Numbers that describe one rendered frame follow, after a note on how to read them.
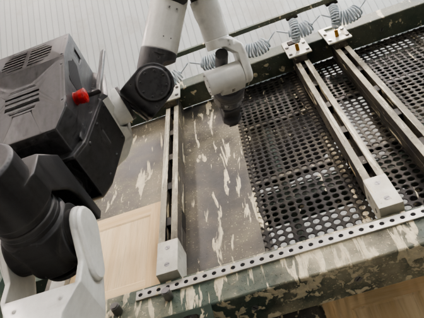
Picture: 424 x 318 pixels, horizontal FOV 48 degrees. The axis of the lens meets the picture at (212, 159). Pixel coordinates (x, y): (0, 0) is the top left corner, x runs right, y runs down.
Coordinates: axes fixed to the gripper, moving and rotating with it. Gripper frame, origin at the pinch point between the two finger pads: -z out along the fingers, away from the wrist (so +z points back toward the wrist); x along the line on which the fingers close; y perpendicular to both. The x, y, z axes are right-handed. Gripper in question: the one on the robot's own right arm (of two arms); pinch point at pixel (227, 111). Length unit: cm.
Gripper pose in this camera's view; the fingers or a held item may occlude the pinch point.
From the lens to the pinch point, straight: 146.9
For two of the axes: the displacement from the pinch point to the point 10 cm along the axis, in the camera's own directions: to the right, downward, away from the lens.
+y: -9.5, 2.9, -0.8
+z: -0.2, -3.1, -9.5
